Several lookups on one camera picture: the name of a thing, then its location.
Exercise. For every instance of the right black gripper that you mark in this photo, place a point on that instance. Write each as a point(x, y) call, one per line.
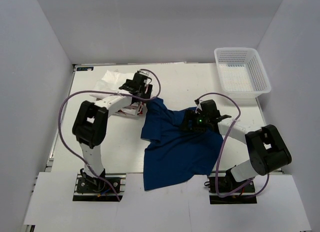
point(191, 115)

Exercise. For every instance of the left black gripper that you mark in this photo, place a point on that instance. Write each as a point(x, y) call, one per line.
point(148, 91)

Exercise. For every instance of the blue polo t-shirt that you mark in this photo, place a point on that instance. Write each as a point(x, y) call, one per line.
point(174, 156)

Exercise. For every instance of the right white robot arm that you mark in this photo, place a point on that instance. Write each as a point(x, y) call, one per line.
point(266, 148)

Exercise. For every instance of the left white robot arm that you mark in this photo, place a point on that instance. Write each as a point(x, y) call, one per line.
point(90, 126)

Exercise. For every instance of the red white folded t-shirt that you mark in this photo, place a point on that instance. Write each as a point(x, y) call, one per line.
point(134, 110)

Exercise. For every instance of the white plastic mesh basket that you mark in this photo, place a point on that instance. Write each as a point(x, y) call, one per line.
point(241, 72)

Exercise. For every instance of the blue label sticker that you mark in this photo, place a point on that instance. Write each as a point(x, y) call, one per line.
point(84, 68)

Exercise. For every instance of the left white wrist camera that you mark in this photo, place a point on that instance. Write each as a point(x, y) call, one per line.
point(143, 72)

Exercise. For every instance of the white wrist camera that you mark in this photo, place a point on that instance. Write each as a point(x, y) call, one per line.
point(198, 109)
point(143, 72)

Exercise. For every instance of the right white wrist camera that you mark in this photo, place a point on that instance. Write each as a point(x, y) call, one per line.
point(198, 109)

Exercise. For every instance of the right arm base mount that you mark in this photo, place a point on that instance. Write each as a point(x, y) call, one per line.
point(226, 184)

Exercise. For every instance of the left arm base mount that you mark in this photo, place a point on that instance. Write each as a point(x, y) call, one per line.
point(89, 189)

